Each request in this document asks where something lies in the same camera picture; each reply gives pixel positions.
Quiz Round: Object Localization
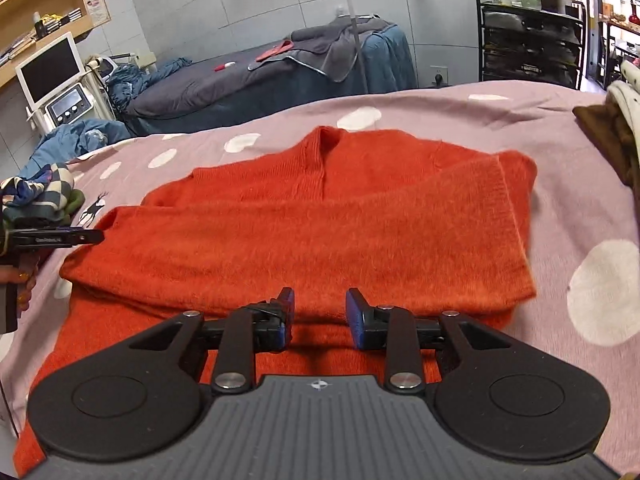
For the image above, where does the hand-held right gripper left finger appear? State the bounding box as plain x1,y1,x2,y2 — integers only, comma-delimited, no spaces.
126,287,297,395

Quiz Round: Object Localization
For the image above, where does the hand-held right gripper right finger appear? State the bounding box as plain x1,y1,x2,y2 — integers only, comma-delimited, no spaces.
345,287,514,395

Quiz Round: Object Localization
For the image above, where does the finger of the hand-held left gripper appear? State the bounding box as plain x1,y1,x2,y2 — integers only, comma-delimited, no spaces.
4,228,106,252

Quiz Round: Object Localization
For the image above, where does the orange knit sweater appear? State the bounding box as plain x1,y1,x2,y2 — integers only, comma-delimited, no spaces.
12,126,539,478

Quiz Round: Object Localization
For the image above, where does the pile of mixed clothes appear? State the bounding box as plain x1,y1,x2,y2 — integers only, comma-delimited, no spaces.
5,187,86,231

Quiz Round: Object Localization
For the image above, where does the person's left hand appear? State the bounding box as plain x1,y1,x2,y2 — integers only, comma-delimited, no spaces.
0,264,39,318

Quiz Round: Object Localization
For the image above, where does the checkered multicolour cloth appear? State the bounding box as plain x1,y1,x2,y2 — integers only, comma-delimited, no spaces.
0,162,76,226

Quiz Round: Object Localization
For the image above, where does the blue denim garment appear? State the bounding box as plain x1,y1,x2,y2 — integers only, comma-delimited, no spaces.
20,119,132,178

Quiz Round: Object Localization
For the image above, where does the white machine with control panel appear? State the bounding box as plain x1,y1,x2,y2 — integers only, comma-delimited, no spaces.
27,82,116,136

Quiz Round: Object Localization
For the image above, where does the white framed monitor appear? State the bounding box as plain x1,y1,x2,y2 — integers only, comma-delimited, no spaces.
15,31,87,110

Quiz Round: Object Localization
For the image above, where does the crumpled blue cloth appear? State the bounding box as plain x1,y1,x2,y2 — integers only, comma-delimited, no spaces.
105,56,193,106

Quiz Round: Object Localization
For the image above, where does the grey massage bed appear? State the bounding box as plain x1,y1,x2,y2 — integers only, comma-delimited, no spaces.
122,22,418,136

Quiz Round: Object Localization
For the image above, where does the wooden shelf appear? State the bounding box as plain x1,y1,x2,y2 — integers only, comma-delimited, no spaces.
0,0,112,88

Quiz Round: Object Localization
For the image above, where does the pink polka dot blanket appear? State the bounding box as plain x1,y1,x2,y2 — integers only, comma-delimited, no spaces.
0,80,640,476

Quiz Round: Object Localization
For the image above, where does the red flat item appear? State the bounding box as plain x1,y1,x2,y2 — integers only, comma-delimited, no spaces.
256,40,293,63

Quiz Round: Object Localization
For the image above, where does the grey towel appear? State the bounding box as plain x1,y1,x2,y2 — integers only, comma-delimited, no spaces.
248,17,396,83

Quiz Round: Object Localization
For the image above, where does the thin metal pole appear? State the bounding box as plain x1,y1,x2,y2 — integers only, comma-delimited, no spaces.
344,0,369,95

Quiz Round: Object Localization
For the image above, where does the brown cloth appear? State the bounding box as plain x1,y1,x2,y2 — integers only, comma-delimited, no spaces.
572,104,640,187

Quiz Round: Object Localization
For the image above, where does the black storage trolley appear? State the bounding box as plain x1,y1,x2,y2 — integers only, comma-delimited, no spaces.
475,0,587,92

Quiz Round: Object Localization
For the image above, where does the cream cloth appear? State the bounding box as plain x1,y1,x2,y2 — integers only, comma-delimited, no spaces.
605,59,640,171

